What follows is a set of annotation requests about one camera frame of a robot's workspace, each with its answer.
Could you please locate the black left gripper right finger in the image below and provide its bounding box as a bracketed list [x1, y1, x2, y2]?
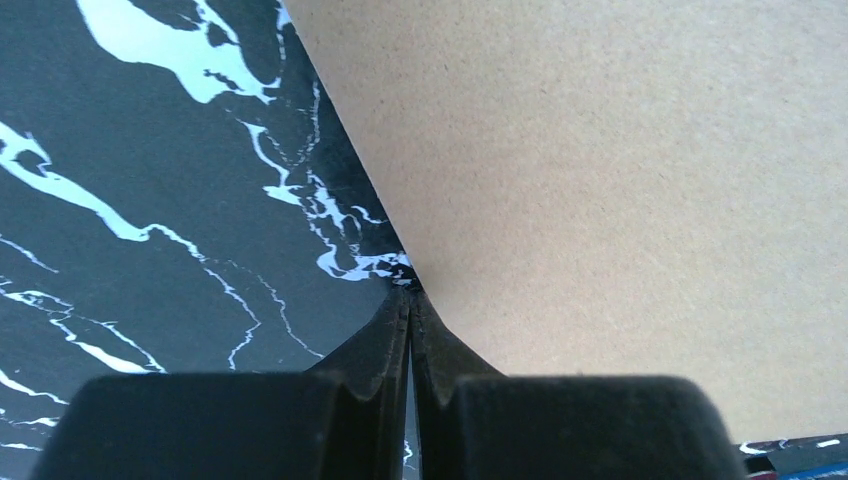
[409, 291, 745, 479]

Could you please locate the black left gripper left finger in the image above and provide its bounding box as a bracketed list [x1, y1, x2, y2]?
[33, 288, 409, 479]

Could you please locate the brown cardboard backing board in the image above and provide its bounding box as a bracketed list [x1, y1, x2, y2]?
[287, 1, 847, 442]

